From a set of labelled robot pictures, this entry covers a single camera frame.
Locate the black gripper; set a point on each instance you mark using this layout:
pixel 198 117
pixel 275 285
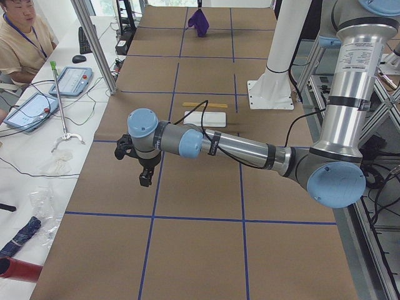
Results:
pixel 149 163

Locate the purple cloth towel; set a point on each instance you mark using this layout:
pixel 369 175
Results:
pixel 199 22

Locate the wooden towel rack white base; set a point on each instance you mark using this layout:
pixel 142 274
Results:
pixel 195 115

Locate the black power box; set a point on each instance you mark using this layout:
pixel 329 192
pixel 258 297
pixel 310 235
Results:
pixel 121 47

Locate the clear plastic bag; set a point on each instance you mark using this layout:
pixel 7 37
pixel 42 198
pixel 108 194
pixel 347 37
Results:
pixel 47 208

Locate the blue teach pendant far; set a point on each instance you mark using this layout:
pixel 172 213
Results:
pixel 73 80

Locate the blue teach pendant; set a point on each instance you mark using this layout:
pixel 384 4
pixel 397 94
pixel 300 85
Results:
pixel 73 80
pixel 31 115

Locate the black keyboard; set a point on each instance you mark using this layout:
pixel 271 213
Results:
pixel 84 45

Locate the blue teach pendant near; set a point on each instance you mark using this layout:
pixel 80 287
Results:
pixel 31 115

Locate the dark blue folded umbrella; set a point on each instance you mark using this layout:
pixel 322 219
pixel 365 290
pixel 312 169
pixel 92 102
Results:
pixel 21 238

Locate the black computer mouse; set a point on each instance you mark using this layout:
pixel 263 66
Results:
pixel 79 59

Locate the black pen on table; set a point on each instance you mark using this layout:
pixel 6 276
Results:
pixel 7 207

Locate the red cylinder tube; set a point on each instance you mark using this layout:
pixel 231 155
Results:
pixel 18 270

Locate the seated person beige shirt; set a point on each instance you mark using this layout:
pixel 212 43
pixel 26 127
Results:
pixel 26 41

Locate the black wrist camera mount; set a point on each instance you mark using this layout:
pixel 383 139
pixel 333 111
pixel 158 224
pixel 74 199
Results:
pixel 124 147

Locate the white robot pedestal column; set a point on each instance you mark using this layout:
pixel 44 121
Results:
pixel 272 90

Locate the aluminium frame post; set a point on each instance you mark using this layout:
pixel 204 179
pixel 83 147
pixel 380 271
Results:
pixel 84 18

